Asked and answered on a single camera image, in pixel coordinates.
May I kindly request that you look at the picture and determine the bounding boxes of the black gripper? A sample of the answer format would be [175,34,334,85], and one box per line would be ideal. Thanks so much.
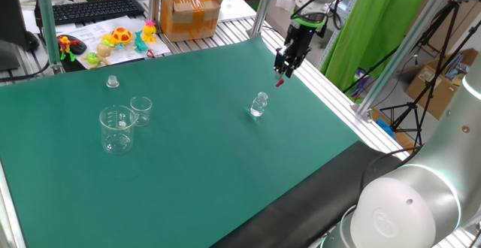
[274,25,320,80]

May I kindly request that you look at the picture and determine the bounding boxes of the glass dropper with red bulb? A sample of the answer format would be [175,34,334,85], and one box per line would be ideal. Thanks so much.
[262,77,286,98]

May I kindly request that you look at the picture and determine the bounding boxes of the grey metal shelf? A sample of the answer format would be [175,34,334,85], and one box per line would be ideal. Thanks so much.
[289,0,368,71]

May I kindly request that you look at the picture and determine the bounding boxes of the white foam blocks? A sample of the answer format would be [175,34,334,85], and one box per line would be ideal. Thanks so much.
[265,0,339,67]

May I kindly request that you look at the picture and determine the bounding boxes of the small clear glass bottle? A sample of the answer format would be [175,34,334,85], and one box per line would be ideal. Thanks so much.
[250,92,269,118]

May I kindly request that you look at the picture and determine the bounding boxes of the blue flat package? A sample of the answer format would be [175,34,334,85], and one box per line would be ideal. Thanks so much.
[352,67,371,98]

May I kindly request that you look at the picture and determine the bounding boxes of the bright green cloth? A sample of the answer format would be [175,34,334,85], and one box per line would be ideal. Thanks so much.
[319,0,434,93]

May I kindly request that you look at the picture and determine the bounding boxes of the taped cardboard box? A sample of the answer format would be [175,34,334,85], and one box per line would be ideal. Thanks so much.
[160,0,225,43]

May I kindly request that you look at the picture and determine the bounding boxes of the blue plastic bag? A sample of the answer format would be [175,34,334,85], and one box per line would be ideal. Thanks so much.
[375,118,398,142]

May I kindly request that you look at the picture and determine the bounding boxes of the black tripod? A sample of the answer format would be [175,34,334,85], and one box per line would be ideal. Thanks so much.
[379,0,481,146]

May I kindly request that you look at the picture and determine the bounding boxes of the green table mat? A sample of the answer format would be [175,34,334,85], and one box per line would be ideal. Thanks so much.
[0,35,362,248]

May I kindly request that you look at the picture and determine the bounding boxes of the open cardboard box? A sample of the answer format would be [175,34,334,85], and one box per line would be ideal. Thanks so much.
[405,47,481,123]

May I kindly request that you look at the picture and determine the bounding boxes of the teal dolphin toy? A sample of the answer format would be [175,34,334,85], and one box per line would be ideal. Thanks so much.
[133,29,150,53]

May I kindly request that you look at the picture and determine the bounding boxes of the small glass beaker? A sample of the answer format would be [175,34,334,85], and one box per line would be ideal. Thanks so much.
[129,96,153,127]

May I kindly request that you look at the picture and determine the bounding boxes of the orange turtle toy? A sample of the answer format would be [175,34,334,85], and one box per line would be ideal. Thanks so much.
[101,27,134,47]

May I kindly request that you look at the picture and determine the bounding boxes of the beige toy animal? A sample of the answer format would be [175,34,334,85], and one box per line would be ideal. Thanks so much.
[96,41,113,67]

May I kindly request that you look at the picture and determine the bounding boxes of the large glass beaker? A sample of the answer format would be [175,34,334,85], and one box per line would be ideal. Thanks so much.
[98,104,139,155]

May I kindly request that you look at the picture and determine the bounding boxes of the green turtle toy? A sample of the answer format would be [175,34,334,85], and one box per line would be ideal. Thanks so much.
[81,51,101,70]

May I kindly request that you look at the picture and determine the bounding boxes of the colourful plastic toys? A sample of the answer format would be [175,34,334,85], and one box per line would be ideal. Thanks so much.
[56,14,172,70]

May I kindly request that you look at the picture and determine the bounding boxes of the black computer keyboard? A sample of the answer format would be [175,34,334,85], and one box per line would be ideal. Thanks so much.
[34,0,146,28]

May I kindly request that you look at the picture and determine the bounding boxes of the black computer mouse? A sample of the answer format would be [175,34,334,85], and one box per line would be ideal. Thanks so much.
[56,34,88,56]

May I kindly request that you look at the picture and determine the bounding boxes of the red yellow figure toy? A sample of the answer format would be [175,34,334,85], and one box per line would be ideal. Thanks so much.
[58,35,82,62]

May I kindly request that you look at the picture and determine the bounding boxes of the black monitor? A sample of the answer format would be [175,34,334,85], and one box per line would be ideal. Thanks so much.
[0,0,41,72]

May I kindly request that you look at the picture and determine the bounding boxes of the green flange ring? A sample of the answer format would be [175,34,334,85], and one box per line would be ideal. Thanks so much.
[289,14,327,30]

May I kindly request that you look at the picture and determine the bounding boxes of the aluminium frame post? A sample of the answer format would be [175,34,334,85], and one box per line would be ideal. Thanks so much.
[147,0,163,23]
[247,0,279,38]
[355,0,461,123]
[35,0,65,75]

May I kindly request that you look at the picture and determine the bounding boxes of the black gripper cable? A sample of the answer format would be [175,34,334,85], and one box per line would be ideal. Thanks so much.
[291,0,358,32]

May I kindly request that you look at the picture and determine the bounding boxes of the black monitor cable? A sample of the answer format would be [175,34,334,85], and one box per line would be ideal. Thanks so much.
[0,62,52,83]

